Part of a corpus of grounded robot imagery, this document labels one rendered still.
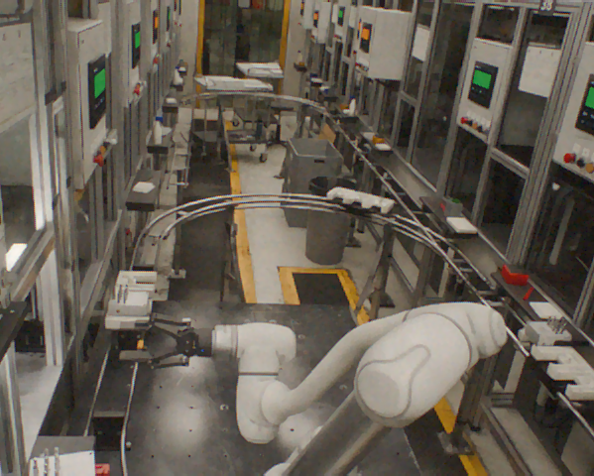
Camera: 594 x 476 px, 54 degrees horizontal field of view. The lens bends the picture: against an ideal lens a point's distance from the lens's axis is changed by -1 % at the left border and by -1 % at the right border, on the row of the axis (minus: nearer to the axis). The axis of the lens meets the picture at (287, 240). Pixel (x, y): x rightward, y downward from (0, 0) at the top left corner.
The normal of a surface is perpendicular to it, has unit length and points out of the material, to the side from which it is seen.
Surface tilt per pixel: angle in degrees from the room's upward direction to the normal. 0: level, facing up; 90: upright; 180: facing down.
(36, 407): 0
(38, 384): 0
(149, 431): 0
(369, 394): 84
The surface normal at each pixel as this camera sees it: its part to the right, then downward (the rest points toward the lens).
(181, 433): 0.10, -0.91
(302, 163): 0.15, 0.43
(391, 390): -0.61, 0.17
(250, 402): -0.61, -0.22
